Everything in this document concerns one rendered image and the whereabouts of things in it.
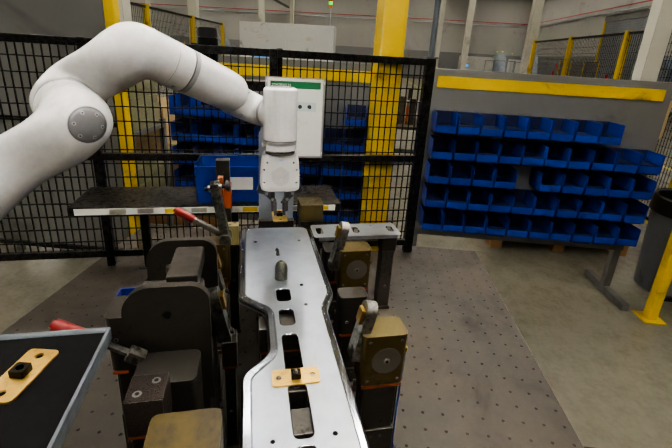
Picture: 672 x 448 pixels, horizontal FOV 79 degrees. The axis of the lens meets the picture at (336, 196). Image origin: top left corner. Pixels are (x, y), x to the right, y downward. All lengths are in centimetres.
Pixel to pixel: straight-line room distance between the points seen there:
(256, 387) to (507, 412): 71
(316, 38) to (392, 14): 563
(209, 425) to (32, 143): 50
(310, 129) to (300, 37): 577
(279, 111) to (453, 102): 193
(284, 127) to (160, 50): 33
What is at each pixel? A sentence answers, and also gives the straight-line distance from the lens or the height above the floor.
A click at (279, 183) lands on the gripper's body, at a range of 106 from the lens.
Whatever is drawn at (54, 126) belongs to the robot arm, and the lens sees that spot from 76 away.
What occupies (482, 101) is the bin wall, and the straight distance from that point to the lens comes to 286.
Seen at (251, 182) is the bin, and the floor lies 110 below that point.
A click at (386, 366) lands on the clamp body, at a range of 86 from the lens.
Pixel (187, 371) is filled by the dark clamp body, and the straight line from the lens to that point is 70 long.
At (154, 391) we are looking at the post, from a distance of 65.
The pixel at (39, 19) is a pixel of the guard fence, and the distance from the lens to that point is 313.
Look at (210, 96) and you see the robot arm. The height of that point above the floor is 144.
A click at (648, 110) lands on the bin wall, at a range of 329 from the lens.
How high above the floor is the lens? 154
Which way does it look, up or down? 19 degrees down
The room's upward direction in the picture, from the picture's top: 3 degrees clockwise
